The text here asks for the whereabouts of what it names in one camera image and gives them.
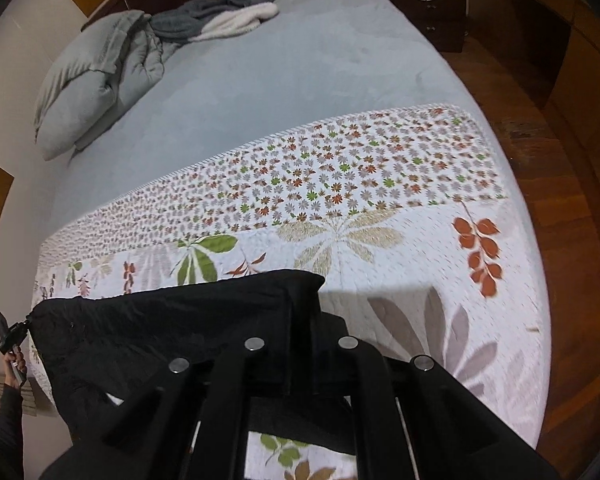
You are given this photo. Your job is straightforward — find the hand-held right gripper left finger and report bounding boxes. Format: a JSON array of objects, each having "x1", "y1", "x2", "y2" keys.
[{"x1": 39, "y1": 336, "x2": 268, "y2": 480}]

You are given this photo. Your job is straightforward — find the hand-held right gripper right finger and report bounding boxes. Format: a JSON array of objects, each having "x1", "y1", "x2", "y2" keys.
[{"x1": 336, "y1": 336, "x2": 563, "y2": 480}]

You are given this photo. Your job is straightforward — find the black pants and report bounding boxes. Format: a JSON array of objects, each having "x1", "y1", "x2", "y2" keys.
[{"x1": 30, "y1": 269, "x2": 363, "y2": 458}]

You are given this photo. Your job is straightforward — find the person's left forearm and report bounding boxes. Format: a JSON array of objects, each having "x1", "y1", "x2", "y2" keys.
[{"x1": 0, "y1": 385, "x2": 27, "y2": 480}]

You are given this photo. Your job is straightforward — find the person's left hand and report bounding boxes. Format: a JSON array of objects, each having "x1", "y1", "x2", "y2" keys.
[{"x1": 2, "y1": 349, "x2": 29, "y2": 390}]

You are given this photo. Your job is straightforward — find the light wooden board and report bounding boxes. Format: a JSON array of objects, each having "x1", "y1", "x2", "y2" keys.
[{"x1": 0, "y1": 370, "x2": 57, "y2": 417}]

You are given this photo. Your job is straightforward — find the floral printed blanket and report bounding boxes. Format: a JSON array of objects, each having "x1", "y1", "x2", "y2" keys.
[{"x1": 30, "y1": 104, "x2": 553, "y2": 480}]

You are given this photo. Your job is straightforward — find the grey pillow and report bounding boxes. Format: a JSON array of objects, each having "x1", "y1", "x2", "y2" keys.
[{"x1": 34, "y1": 10, "x2": 181, "y2": 162}]

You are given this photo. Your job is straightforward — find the bed with grey sheet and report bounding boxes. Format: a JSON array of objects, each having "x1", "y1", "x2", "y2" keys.
[{"x1": 42, "y1": 0, "x2": 506, "y2": 246}]

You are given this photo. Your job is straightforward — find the grey and white fleece blanket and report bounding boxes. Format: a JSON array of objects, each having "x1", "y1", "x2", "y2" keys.
[{"x1": 150, "y1": 0, "x2": 281, "y2": 43}]

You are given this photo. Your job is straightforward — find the dark wooden nightstand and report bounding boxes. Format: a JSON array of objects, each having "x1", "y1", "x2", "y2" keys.
[{"x1": 377, "y1": 0, "x2": 471, "y2": 53}]

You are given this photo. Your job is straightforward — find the wooden wardrobe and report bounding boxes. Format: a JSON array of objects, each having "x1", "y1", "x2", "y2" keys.
[{"x1": 467, "y1": 0, "x2": 600, "y2": 176}]

